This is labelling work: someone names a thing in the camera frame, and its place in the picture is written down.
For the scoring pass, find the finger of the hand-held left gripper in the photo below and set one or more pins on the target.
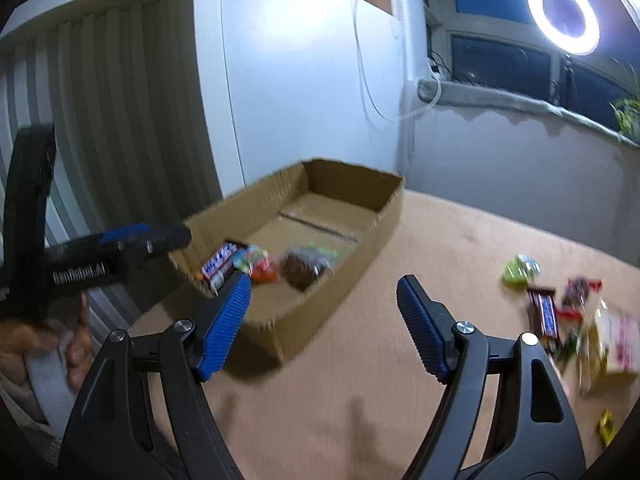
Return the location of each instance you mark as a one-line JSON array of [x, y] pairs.
[[165, 236]]

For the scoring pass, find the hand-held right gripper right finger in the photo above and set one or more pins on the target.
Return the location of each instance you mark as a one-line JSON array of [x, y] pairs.
[[420, 330]]

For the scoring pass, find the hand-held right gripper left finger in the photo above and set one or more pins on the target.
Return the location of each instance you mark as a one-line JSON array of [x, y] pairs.
[[227, 325]]

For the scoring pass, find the chocolate bar with blue print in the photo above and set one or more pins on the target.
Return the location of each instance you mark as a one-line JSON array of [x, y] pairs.
[[220, 261]]

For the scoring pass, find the colourful round candy packet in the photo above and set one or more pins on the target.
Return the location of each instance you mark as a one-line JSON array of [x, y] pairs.
[[257, 265]]

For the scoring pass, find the brown cookie packet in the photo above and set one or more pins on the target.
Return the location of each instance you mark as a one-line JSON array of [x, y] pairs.
[[300, 268]]

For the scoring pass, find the lime green candy packet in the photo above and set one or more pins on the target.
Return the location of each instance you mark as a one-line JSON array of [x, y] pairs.
[[517, 272]]

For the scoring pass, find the brown chocolate bar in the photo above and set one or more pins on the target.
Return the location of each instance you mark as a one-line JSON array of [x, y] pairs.
[[545, 317]]

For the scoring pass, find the green snack packet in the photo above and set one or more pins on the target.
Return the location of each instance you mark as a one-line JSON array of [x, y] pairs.
[[567, 347]]

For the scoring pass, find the cardboard box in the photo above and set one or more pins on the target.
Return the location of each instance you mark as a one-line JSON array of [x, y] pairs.
[[350, 185]]

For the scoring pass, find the dark red candy packet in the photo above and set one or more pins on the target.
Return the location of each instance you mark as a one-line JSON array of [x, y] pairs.
[[577, 292]]

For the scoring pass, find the small yellow snack packet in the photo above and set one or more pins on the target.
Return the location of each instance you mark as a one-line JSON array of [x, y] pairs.
[[606, 427]]

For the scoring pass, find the person's left forearm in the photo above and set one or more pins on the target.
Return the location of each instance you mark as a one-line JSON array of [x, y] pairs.
[[15, 402]]

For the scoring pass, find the person's left hand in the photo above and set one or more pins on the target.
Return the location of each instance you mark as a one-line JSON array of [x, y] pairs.
[[77, 345]]

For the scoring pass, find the striped curtain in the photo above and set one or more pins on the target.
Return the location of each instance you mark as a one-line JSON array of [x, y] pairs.
[[125, 110]]

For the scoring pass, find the white curtain pelmet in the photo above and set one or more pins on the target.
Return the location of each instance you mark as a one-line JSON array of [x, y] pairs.
[[75, 5]]

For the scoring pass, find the green potted plant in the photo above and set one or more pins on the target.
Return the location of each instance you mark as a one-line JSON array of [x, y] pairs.
[[627, 115]]

